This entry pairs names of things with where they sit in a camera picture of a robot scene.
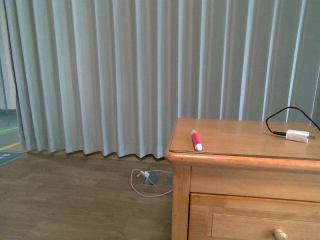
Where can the pink white marker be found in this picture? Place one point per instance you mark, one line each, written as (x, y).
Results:
(197, 145)

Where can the wooden top drawer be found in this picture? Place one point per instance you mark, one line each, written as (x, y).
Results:
(221, 217)

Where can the white floor charger plug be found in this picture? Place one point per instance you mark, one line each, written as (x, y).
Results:
(145, 174)

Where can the open grey floor socket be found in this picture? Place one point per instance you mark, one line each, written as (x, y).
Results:
(150, 178)

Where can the closed grey floor socket cover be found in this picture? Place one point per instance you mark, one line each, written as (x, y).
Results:
(168, 182)

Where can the grey pleated curtain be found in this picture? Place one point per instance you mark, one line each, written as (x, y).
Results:
(112, 76)

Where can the wooden nightstand cabinet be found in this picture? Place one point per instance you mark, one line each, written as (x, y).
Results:
(240, 159)

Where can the white charger plug on nightstand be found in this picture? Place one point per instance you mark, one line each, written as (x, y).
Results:
(299, 136)

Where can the grey floor sign mat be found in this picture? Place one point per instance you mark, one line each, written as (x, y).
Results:
(8, 156)

